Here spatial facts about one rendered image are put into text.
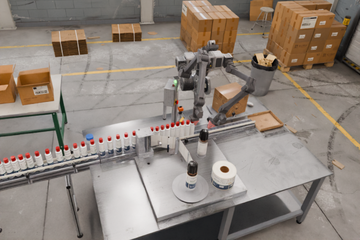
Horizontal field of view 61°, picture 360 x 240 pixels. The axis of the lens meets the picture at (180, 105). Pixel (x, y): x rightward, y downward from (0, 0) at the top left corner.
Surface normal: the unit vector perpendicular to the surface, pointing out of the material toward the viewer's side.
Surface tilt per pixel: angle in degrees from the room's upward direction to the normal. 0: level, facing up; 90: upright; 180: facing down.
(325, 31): 88
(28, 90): 91
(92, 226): 0
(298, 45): 88
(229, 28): 90
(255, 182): 0
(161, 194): 0
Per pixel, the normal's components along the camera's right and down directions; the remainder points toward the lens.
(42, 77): 0.36, 0.54
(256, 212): 0.06, -0.80
